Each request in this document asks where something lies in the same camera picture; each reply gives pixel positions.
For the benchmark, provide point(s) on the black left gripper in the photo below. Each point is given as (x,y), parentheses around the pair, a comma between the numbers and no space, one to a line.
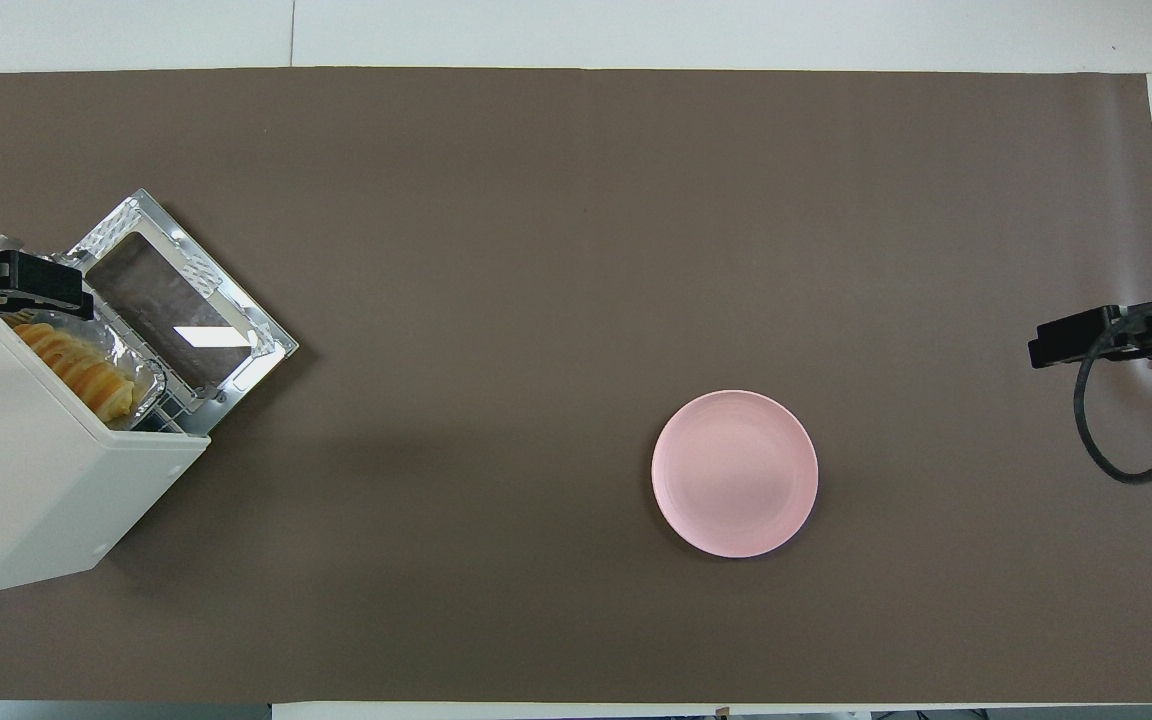
(31,278)

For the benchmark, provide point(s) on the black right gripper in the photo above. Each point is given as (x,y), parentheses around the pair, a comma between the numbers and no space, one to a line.
(1081,338)

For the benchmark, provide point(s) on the yellow sliced bread loaf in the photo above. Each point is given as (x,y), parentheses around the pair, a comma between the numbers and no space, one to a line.
(81,365)

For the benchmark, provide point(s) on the aluminium foil tray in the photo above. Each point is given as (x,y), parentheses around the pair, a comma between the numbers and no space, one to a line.
(141,360)

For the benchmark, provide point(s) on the beige oven knob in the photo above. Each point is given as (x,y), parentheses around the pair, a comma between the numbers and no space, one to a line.
(6,244)

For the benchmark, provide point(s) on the glass oven door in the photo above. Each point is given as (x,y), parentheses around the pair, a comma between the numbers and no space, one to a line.
(181,300)

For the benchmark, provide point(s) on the white toaster oven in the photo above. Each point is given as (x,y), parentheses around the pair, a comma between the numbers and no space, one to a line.
(26,480)

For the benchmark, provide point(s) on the pink round plate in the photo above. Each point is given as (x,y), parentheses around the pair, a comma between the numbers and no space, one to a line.
(734,475)

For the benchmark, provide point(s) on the brown table mat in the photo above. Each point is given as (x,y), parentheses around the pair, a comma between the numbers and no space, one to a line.
(536,250)

